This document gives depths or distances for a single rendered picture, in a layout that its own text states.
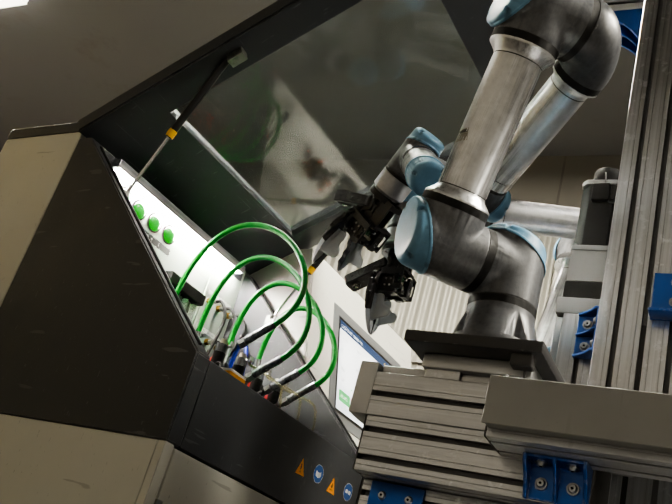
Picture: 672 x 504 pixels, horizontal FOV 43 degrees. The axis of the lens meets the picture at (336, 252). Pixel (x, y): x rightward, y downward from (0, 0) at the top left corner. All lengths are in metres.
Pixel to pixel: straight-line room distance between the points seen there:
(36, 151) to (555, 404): 1.44
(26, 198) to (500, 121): 1.14
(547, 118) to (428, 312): 2.49
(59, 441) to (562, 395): 0.90
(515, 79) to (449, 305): 2.61
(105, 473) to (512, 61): 0.96
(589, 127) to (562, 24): 2.65
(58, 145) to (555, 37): 1.20
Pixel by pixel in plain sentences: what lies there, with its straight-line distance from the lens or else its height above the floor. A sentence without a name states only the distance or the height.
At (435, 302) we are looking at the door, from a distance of 3.99.
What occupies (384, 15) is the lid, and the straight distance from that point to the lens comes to 1.98.
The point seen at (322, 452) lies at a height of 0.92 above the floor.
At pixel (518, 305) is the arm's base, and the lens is 1.40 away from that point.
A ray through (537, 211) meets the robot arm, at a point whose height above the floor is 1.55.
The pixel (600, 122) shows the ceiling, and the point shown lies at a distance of 4.06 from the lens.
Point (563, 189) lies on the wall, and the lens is 4.19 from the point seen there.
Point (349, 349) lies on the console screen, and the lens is 2.49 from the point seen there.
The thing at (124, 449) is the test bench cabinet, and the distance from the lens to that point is 1.51.
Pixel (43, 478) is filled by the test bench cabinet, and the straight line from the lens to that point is 1.62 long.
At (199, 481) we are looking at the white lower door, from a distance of 1.54.
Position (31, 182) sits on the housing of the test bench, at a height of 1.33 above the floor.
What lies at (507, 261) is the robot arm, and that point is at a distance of 1.41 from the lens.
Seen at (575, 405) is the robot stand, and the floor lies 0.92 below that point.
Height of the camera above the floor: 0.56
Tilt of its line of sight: 24 degrees up
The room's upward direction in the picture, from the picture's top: 17 degrees clockwise
